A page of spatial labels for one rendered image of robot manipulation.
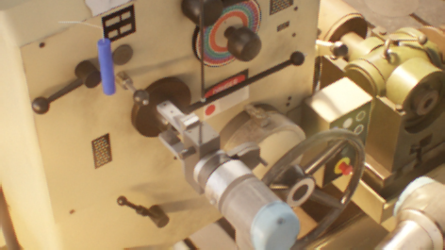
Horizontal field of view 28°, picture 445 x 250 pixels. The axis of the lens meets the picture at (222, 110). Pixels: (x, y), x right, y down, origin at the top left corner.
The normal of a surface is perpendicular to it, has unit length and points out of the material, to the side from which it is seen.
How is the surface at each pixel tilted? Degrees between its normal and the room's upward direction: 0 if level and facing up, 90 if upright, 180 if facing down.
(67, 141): 90
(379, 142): 90
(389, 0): 0
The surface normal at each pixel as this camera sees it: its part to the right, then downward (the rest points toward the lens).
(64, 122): 0.60, 0.55
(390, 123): -0.80, 0.40
